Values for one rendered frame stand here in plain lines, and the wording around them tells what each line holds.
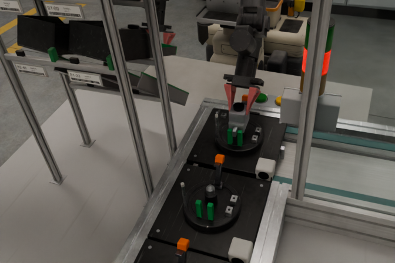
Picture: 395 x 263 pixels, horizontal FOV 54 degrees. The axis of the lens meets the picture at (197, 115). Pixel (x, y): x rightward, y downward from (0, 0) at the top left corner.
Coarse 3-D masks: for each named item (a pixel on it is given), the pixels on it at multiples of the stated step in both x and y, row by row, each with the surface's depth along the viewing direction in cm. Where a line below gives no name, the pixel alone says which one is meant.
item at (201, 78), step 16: (176, 64) 169; (192, 64) 168; (208, 64) 167; (224, 64) 166; (176, 80) 159; (192, 80) 159; (208, 80) 158; (224, 80) 157; (272, 80) 154; (288, 80) 153; (192, 96) 150; (208, 96) 149; (224, 96) 148; (240, 96) 148
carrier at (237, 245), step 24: (192, 168) 106; (192, 192) 97; (216, 192) 92; (240, 192) 98; (264, 192) 98; (168, 216) 94; (192, 216) 91; (216, 216) 91; (240, 216) 93; (168, 240) 89; (192, 240) 89; (216, 240) 88; (240, 240) 85
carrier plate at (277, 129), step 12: (252, 120) 119; (264, 120) 119; (276, 120) 118; (204, 132) 117; (264, 132) 115; (276, 132) 114; (204, 144) 113; (264, 144) 111; (276, 144) 110; (192, 156) 109; (204, 156) 109; (228, 156) 108; (240, 156) 108; (252, 156) 108; (264, 156) 107; (276, 156) 107; (228, 168) 105; (240, 168) 104; (252, 168) 104
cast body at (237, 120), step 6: (234, 108) 105; (240, 108) 104; (234, 114) 105; (240, 114) 104; (234, 120) 106; (240, 120) 105; (246, 120) 108; (234, 126) 107; (240, 126) 106; (234, 132) 105
